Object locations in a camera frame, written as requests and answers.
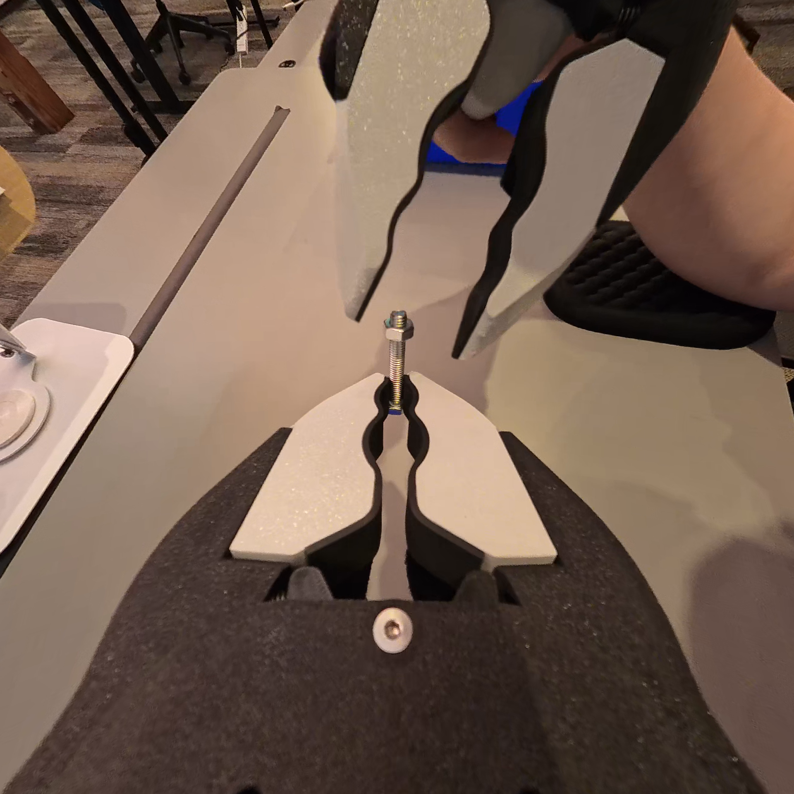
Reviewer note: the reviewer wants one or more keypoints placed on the blue plastic bin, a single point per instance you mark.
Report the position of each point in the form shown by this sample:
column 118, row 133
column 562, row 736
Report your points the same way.
column 528, row 102

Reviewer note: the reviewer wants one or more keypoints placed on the black desk leg frame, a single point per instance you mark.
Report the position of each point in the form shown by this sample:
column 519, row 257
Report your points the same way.
column 124, row 87

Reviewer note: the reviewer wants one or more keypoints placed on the white power adapter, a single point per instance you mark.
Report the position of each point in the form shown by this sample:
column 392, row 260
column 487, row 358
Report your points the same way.
column 242, row 34

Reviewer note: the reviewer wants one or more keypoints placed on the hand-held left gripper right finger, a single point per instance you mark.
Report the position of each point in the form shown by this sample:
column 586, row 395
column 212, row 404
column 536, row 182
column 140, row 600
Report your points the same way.
column 477, row 484

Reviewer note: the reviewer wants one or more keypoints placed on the steel bolt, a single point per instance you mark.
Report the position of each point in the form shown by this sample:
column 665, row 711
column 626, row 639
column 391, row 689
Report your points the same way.
column 396, row 366

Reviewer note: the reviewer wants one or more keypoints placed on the black mesh elbow pad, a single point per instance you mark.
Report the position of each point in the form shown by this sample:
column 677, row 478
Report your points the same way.
column 620, row 291

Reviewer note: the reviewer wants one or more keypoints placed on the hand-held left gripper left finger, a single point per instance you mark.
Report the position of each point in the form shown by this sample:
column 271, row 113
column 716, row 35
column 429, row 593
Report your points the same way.
column 310, row 484

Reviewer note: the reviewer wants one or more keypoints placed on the steel hex nut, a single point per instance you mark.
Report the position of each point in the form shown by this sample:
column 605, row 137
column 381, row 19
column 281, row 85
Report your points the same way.
column 399, row 329

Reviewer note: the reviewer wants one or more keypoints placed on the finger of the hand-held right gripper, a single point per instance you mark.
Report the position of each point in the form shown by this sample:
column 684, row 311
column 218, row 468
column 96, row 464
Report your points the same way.
column 558, row 204
column 384, row 155

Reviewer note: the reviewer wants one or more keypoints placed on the person's right hand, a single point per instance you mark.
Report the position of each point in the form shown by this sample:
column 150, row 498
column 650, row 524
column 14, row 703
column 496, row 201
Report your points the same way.
column 474, row 142

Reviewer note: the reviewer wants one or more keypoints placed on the person's right forearm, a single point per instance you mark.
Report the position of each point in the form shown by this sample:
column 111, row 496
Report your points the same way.
column 732, row 186

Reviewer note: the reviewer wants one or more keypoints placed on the black office chair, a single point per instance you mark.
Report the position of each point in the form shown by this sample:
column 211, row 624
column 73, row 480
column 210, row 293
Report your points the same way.
column 180, row 31

